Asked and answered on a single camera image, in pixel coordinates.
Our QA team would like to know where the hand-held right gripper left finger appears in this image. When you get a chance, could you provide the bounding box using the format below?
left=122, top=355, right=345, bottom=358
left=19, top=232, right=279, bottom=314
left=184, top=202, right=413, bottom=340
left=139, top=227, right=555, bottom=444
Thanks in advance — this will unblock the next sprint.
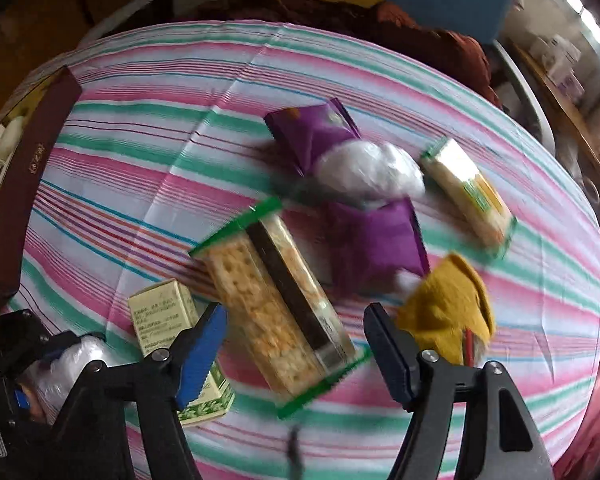
left=55, top=301, right=229, bottom=480

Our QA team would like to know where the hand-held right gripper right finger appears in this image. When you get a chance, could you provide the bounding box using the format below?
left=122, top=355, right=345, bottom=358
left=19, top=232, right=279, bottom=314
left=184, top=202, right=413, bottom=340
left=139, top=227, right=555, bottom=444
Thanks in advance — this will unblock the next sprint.
left=363, top=302, right=556, bottom=480

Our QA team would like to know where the long cracker packet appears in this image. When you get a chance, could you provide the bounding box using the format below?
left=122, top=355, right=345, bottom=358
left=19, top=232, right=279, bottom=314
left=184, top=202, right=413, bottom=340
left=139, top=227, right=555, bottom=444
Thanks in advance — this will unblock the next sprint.
left=189, top=197, right=373, bottom=420

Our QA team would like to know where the maroon and gold tin box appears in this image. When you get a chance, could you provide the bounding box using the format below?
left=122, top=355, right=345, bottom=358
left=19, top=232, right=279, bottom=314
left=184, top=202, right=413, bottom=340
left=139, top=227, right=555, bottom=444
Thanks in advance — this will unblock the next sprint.
left=0, top=66, right=83, bottom=306

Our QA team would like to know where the short green-edged cracker packet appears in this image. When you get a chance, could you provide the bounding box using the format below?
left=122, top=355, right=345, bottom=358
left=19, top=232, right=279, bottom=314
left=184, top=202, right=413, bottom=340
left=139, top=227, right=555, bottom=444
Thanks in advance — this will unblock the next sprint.
left=420, top=137, right=518, bottom=261

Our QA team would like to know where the purple snack packet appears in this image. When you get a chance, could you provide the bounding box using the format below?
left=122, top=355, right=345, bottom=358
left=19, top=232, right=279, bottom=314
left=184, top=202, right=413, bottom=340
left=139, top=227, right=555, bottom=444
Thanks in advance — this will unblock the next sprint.
left=264, top=97, right=362, bottom=176
left=325, top=197, right=431, bottom=292

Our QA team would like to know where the small pale cardboard box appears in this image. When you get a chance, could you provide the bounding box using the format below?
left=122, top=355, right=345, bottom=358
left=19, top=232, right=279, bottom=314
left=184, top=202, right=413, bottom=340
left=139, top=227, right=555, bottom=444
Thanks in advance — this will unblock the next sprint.
left=128, top=280, right=236, bottom=428

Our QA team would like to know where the yellow sponge block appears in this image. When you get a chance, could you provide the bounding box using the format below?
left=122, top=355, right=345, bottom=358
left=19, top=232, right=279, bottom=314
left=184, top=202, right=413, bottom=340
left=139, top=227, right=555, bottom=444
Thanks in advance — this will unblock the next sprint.
left=397, top=252, right=496, bottom=366

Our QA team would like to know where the striped tablecloth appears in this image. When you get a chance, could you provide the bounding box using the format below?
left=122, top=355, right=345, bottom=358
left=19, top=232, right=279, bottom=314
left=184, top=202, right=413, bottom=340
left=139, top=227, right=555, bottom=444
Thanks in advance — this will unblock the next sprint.
left=0, top=20, right=600, bottom=480

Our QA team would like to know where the person's red garment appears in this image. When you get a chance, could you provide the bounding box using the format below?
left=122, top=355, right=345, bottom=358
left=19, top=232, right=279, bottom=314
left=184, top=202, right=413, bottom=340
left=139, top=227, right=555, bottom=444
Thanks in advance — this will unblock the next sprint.
left=555, top=360, right=600, bottom=480

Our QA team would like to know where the wooden side table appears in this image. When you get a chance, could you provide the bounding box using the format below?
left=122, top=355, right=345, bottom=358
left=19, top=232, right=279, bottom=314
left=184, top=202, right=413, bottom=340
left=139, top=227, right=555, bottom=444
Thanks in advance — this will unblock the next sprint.
left=512, top=42, right=600, bottom=171

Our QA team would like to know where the brown blanket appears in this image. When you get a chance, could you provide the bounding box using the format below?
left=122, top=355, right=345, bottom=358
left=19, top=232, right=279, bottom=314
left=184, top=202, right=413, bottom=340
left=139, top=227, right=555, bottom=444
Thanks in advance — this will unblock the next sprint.
left=180, top=0, right=503, bottom=108

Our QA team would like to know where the purple tissue box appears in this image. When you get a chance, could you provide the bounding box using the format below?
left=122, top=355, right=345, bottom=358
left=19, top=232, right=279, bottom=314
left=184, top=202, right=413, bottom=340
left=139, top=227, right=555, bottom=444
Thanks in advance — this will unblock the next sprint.
left=555, top=70, right=587, bottom=104

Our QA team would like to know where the wooden wardrobe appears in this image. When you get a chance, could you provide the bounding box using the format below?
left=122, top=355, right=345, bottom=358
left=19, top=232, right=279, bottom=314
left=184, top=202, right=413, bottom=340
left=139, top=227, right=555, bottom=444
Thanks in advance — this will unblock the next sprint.
left=0, top=0, right=176, bottom=126

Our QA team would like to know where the tall white carton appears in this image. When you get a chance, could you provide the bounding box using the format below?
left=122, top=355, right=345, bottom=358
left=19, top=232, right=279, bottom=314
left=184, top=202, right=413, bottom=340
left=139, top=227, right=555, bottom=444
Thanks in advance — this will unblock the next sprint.
left=530, top=34, right=582, bottom=77

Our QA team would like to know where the window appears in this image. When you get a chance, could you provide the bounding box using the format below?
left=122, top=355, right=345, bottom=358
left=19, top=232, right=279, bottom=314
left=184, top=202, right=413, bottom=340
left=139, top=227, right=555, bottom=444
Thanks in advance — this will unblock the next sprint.
left=555, top=0, right=600, bottom=63

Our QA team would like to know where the red cable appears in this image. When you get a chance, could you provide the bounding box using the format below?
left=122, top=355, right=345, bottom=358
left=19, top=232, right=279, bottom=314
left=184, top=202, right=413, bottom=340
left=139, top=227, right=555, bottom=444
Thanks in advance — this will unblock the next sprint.
left=461, top=327, right=481, bottom=367

